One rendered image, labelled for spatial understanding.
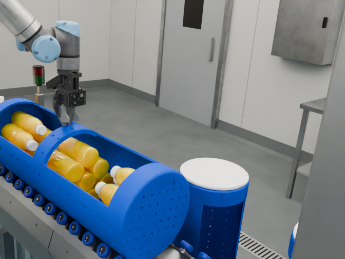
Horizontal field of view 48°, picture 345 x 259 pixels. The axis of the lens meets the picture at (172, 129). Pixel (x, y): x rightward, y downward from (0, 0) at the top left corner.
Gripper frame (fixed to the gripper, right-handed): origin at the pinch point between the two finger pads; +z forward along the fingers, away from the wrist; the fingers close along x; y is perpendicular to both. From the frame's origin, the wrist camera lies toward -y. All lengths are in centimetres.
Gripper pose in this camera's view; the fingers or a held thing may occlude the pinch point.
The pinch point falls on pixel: (65, 124)
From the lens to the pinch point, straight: 141.1
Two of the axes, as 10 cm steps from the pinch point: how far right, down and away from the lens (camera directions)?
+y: 7.3, 2.9, -6.2
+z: -0.8, 9.4, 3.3
